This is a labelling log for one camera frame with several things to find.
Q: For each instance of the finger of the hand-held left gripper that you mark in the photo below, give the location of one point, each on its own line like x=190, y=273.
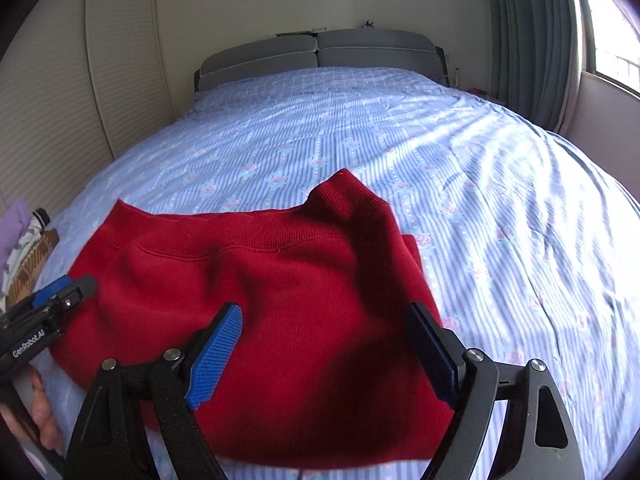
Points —
x=82, y=290
x=50, y=291

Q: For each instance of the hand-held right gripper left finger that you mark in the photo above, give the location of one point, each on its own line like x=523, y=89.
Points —
x=215, y=355

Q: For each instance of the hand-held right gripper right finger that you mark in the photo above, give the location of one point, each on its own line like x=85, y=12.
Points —
x=435, y=355

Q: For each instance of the red cartoon print sweatshirt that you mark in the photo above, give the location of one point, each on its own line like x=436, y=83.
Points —
x=300, y=310

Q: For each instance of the pile of clothes at left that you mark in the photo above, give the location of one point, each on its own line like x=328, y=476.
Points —
x=31, y=237

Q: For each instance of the person's left hand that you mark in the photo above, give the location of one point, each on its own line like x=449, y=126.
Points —
x=47, y=410

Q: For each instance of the folded brown plaid garment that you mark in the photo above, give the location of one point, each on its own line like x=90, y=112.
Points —
x=35, y=266

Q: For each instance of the folded purple sweatshirt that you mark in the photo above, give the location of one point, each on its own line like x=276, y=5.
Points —
x=15, y=230

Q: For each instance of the bed with striped blue duvet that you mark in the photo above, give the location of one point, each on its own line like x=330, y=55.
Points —
x=500, y=210

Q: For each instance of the cream slatted wardrobe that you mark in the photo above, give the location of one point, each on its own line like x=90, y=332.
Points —
x=50, y=110

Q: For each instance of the grey upholstered headboard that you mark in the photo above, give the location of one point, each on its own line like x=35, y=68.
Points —
x=350, y=50

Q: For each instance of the grey-green curtain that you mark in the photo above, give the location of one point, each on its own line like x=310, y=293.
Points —
x=530, y=35

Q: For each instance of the window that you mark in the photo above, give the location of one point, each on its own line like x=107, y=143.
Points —
x=615, y=35

